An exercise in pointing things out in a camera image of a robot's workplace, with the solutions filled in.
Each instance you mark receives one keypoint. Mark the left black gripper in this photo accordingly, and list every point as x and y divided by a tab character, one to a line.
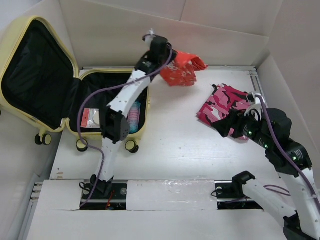
169	50

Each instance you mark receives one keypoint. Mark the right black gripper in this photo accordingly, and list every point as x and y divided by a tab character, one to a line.
235	119

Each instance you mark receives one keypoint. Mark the pink camouflage cloth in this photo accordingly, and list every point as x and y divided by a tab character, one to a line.
221	102

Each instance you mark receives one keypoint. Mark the red white patterned cloth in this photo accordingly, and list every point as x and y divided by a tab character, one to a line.
181	71

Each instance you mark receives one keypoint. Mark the pink blue tube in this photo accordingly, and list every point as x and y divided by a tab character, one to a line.
133	117

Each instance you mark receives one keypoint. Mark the packaged round cosmetic puff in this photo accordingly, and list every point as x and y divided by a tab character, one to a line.
90	118

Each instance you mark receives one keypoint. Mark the yellow hard-shell suitcase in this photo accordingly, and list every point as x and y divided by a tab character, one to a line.
40	81

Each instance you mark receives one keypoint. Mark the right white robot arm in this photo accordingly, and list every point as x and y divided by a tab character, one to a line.
290	160

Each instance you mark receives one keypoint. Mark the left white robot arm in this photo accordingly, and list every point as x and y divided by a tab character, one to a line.
113	117

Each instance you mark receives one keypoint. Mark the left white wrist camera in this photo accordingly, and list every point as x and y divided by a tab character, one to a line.
149	37

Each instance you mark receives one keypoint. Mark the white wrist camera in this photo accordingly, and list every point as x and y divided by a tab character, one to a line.
149	37
256	99

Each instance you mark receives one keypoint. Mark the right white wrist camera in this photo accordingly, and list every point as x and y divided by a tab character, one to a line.
256	99

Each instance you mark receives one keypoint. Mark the metal base rail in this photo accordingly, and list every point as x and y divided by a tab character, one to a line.
166	195

